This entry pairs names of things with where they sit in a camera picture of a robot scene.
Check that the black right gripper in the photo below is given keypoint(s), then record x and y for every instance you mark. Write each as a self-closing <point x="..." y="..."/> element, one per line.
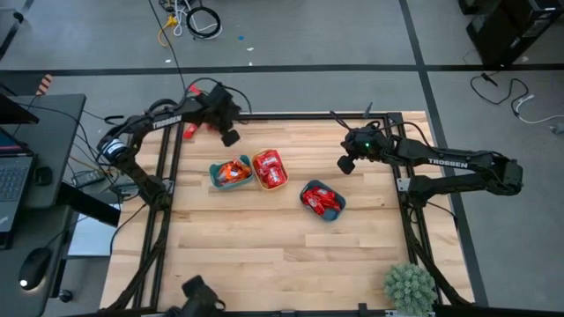
<point x="370" y="145"/>

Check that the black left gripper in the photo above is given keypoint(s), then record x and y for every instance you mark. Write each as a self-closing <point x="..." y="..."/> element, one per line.
<point x="220" y="108"/>

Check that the light green plastic bin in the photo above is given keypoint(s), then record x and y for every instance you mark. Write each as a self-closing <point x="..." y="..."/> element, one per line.
<point x="212" y="180"/>

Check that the dark teal plastic bin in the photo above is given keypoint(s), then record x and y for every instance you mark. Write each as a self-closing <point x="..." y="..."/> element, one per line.
<point x="331" y="214"/>

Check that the yellow plastic bin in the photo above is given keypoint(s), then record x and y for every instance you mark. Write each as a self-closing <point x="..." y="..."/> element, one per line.
<point x="269" y="188"/>

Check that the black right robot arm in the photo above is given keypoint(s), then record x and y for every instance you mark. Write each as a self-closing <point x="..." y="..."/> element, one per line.
<point x="454" y="163"/>

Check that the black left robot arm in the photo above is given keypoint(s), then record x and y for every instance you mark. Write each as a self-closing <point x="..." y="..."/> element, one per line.
<point x="167" y="122"/>

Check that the green artificial plant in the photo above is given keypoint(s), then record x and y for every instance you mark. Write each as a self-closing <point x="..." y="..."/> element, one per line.
<point x="410" y="288"/>

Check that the grey power strip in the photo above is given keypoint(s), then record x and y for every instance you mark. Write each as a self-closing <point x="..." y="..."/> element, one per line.
<point x="88" y="178"/>

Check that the black desk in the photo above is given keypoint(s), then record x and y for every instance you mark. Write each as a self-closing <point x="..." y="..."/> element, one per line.
<point x="57" y="132"/>

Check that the orange black striped block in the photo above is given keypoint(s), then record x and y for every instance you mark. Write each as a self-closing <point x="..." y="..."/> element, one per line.
<point x="44" y="85"/>

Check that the black cabinet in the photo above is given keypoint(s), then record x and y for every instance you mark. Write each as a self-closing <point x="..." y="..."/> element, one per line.
<point x="506" y="31"/>

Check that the white sheet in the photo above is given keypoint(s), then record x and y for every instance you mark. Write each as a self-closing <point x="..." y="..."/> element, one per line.
<point x="90" y="238"/>

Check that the grey laptop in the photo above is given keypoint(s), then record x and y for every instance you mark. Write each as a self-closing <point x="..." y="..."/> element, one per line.
<point x="13" y="180"/>

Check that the black caster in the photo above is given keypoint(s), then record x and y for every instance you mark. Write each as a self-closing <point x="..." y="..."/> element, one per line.
<point x="65" y="296"/>

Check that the black computer mouse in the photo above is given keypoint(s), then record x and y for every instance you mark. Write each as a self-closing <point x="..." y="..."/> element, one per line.
<point x="34" y="268"/>

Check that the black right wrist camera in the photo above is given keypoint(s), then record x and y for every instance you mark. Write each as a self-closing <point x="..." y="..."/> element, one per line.
<point x="346" y="165"/>

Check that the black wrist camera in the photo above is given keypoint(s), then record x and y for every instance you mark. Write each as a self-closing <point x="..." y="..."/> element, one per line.
<point x="346" y="165"/>
<point x="231" y="137"/>

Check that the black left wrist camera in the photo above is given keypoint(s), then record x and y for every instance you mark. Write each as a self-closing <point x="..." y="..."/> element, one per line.
<point x="231" y="137"/>

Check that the black aluminium rig frame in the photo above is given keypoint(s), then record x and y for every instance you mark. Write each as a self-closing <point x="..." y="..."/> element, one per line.
<point x="299" y="116"/>

